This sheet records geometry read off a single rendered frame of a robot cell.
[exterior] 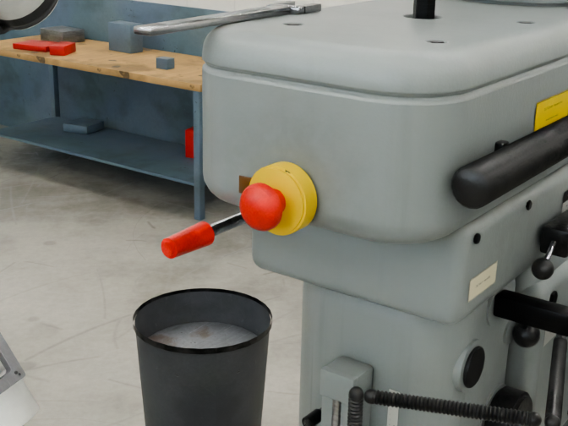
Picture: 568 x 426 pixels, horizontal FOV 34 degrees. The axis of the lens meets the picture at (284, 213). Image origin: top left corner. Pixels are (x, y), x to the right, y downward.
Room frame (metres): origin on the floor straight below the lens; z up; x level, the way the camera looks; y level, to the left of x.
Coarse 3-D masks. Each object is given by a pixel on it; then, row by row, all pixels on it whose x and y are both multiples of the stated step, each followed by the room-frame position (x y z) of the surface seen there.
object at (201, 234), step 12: (240, 216) 0.85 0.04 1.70; (192, 228) 0.80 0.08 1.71; (204, 228) 0.81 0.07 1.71; (216, 228) 0.82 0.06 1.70; (228, 228) 0.84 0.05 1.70; (168, 240) 0.78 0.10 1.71; (180, 240) 0.78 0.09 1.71; (192, 240) 0.79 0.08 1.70; (204, 240) 0.80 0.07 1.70; (168, 252) 0.77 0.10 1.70; (180, 252) 0.78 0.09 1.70
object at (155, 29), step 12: (228, 12) 0.87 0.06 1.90; (240, 12) 0.87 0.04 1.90; (252, 12) 0.88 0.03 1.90; (264, 12) 0.89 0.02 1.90; (276, 12) 0.91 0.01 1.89; (288, 12) 0.93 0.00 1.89; (300, 12) 0.92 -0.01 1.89; (312, 12) 0.94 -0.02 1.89; (156, 24) 0.78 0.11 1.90; (168, 24) 0.78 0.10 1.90; (180, 24) 0.79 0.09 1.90; (192, 24) 0.80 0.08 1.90; (204, 24) 0.82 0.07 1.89; (216, 24) 0.83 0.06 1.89
